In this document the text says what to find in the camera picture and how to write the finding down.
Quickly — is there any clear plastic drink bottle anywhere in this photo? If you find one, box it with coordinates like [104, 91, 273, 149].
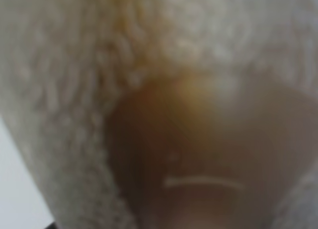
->
[0, 0, 318, 229]

